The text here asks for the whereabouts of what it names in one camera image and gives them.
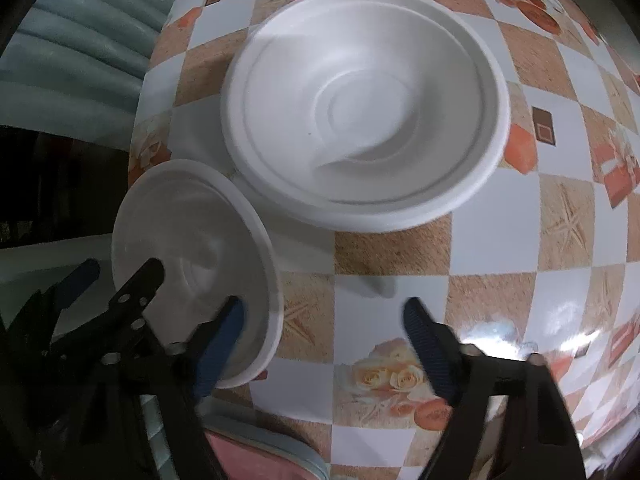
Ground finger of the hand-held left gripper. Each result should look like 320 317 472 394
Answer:
30 259 101 326
102 258 166 356

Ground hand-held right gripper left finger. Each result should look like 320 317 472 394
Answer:
70 297 246 480

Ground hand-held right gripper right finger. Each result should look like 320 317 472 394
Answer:
404 296 588 480

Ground small white foam bowl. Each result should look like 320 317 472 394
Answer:
111 160 285 390

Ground large white foam bowl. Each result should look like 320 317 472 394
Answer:
220 0 511 233

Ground checkered printed tablecloth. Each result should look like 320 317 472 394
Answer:
127 0 640 480

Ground teal padded sofa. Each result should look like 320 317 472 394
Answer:
0 0 196 311

